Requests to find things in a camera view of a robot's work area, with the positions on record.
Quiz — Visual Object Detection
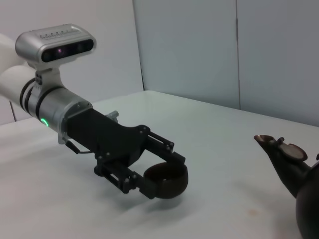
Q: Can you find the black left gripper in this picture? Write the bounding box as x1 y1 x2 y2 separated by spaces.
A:
66 108 187 200

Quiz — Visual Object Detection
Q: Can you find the small black teacup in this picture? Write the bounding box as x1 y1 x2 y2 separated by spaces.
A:
142 161 189 200

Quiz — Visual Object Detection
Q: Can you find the black round teapot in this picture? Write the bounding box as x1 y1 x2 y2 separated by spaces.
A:
253 133 319 239

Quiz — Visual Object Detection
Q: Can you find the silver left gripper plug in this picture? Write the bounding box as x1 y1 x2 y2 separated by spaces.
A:
106 111 120 122

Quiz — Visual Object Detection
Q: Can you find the thin left gripper cable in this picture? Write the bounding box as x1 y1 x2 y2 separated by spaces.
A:
65 140 97 154

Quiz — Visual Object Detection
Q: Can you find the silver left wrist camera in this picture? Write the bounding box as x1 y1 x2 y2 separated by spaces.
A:
15 23 97 88

